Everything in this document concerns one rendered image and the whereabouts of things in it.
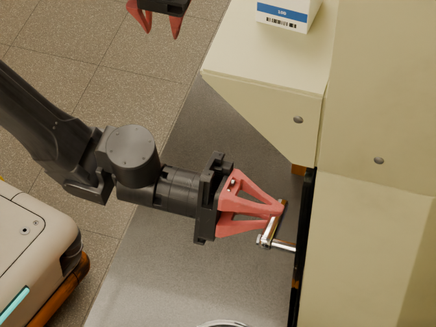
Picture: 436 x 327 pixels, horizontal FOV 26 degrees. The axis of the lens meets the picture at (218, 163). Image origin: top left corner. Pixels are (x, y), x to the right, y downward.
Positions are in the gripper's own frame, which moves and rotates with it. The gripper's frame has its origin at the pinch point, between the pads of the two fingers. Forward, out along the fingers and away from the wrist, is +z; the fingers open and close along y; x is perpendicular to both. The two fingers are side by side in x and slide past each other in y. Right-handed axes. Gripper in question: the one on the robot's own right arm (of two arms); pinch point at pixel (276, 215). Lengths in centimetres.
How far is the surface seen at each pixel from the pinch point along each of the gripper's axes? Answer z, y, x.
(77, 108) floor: -84, -82, 139
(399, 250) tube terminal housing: 14.8, 9.9, -14.2
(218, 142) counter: -15.9, -14.7, 35.3
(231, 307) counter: -5.2, -23.2, 7.4
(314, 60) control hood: 3.3, 29.4, -15.8
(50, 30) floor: -105, -73, 168
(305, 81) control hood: 3.2, 28.5, -18.4
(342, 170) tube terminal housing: 7.8, 19.5, -17.1
